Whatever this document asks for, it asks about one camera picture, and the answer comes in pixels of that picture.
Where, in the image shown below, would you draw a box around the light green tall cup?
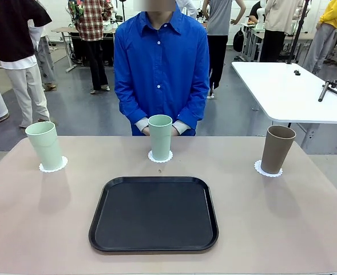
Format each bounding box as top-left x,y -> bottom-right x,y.
25,121 -> 64,170
147,114 -> 173,162

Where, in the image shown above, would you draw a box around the white scalloped paper coaster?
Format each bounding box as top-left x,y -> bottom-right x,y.
39,155 -> 69,174
148,149 -> 175,164
253,159 -> 283,179

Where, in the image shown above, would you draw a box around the brown tall cup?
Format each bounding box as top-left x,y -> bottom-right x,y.
260,124 -> 297,175

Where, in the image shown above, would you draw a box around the person's right forearm blue sleeve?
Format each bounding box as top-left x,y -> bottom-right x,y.
117,97 -> 149,136

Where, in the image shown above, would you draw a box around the person's left forearm blue sleeve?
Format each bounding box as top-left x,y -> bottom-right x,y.
172,94 -> 209,136

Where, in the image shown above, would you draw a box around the person in blue shirt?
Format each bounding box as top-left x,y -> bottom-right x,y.
113,10 -> 210,137

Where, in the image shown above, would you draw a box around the black plastic tray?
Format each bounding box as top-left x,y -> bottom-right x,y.
88,176 -> 220,255

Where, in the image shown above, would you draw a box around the black hanging bag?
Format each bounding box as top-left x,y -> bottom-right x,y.
232,27 -> 245,53

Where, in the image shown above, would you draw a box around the white side table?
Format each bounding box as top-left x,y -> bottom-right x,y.
231,61 -> 337,125

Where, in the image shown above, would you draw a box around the bystander in grey trousers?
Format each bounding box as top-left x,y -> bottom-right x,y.
36,27 -> 57,92

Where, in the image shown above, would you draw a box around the bystander in plaid shirt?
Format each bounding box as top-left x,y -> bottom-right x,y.
68,0 -> 114,95

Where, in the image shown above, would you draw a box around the bystander in grey shirt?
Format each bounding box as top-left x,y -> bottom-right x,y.
201,0 -> 247,99

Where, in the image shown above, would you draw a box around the wooden desk white legs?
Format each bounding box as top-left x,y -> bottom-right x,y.
51,26 -> 120,73

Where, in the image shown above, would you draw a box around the small white background robot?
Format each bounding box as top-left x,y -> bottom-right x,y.
256,7 -> 266,30

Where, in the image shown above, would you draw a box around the seated bystander in black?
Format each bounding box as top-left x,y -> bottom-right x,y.
247,0 -> 263,21

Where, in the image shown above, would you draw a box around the black metal rod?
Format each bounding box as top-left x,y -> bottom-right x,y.
317,80 -> 337,104

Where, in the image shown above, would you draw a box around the bystander in beige shirt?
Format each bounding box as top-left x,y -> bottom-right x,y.
259,0 -> 305,63

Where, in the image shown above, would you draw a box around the black tripod pole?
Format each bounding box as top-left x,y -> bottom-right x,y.
285,0 -> 312,65

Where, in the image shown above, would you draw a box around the bystander in black shirt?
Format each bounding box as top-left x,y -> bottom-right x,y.
0,0 -> 54,129

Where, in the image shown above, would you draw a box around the bystander in yellow hoodie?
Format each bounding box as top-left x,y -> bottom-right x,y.
302,0 -> 337,76

